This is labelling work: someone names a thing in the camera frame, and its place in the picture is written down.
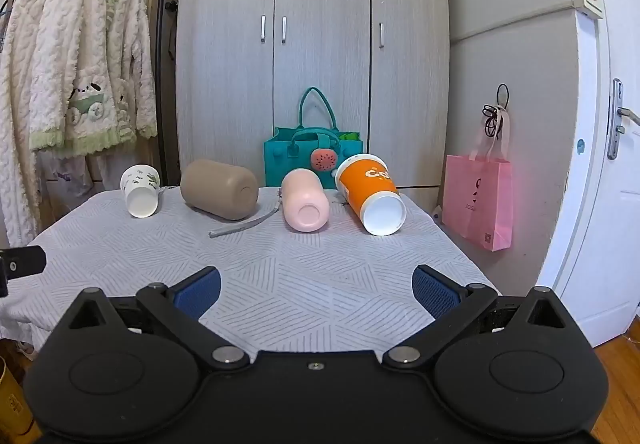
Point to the grey wooden wardrobe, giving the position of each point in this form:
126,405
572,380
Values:
376,67

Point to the pink cup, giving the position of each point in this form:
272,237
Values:
306,207

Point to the tan brown cup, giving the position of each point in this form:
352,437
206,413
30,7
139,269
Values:
222,190

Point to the white floral paper cup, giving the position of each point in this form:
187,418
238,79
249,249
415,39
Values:
140,185

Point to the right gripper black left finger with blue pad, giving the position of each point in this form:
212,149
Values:
177,309

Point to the white door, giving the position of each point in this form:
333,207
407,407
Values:
593,259

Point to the white fluffy robe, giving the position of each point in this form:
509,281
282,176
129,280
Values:
21,179

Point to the pink paper shopping bag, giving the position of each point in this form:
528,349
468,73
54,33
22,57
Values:
477,202

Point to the teal felt tote bag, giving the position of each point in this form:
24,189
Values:
318,149

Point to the silver door handle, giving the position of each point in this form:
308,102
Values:
616,114

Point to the orange white paper cup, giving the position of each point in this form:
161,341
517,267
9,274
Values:
365,181

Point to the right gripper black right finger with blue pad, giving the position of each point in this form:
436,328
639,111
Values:
455,308

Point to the grey patterned tablecloth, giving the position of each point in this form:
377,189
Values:
338,289

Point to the cream green trimmed pajama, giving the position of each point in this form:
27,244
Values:
92,77

